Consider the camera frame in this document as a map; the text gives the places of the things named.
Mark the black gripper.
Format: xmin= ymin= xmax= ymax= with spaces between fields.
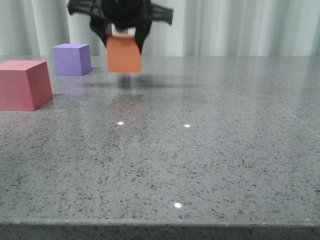
xmin=67 ymin=0 xmax=174 ymax=54

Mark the orange foam cube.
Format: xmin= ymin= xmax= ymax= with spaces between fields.
xmin=106 ymin=33 xmax=142 ymax=73

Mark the purple foam cube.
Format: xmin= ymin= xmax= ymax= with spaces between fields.
xmin=52 ymin=43 xmax=92 ymax=76

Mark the pale green curtain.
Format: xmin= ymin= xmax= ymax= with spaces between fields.
xmin=0 ymin=0 xmax=320 ymax=57

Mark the red foam cube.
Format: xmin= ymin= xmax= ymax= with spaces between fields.
xmin=0 ymin=60 xmax=53 ymax=111

